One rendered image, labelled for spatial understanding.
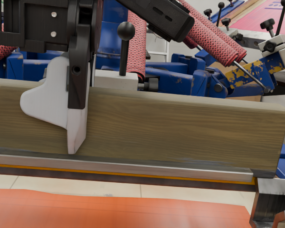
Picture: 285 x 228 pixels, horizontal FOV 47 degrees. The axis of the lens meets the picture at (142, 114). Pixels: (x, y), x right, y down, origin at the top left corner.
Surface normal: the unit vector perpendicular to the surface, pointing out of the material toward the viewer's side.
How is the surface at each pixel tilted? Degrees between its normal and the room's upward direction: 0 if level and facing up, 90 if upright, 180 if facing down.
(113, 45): 62
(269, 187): 45
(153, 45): 90
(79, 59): 84
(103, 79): 90
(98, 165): 90
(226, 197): 0
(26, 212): 0
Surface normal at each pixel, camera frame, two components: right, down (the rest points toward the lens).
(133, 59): -0.04, -0.59
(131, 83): 0.04, 0.29
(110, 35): -0.03, -0.20
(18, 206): 0.11, -0.95
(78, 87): 0.02, 0.52
